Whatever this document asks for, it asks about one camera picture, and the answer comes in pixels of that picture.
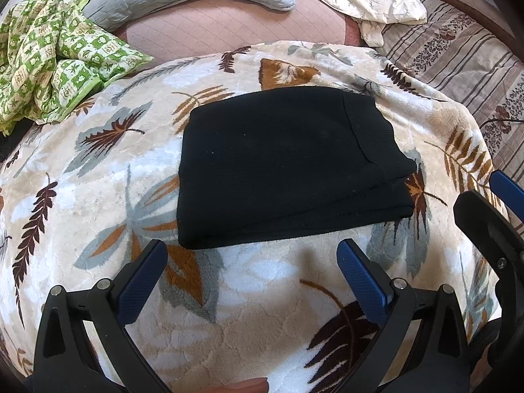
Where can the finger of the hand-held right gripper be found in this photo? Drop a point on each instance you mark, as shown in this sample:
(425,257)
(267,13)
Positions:
(483,225)
(509,190)

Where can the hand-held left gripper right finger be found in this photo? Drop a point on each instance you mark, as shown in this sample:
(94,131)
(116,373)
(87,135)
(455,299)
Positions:
(364,278)

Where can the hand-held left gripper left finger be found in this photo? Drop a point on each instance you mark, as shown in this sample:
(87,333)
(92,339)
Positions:
(141,282)

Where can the black pants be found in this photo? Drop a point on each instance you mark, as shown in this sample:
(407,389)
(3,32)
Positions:
(286,163)

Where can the person's left hand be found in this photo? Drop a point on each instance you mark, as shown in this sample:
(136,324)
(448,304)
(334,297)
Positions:
(241,386)

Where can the leaf print fleece blanket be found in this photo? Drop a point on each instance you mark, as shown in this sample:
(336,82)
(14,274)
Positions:
(102,196)

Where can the person's dark clothed leg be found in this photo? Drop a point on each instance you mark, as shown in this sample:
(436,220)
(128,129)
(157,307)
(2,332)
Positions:
(499,352)

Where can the striped floral bed sheet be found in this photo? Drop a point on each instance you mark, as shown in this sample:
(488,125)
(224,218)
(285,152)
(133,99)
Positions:
(462,61)

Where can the green checkered cloth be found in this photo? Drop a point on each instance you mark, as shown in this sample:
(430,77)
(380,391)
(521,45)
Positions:
(53,57)

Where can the pink quilted bed cover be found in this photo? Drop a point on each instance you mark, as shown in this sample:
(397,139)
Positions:
(237,26)

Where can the dark brown bed frame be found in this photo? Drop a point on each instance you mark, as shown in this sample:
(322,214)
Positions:
(470,12)

